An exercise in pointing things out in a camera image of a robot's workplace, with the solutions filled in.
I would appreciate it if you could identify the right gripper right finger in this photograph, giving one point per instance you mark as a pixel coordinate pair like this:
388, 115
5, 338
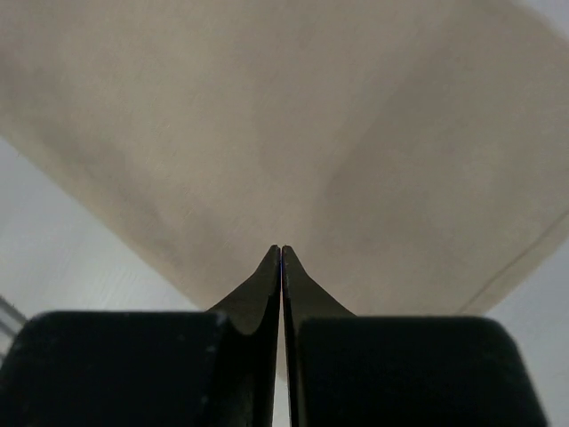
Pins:
350, 370

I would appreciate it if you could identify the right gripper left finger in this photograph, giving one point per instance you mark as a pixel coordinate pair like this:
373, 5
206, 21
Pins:
150, 368

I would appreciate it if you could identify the beige cloth napkin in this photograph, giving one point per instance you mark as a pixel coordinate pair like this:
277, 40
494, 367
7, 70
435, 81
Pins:
413, 153

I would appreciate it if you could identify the right side aluminium rail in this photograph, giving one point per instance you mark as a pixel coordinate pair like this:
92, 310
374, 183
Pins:
12, 320

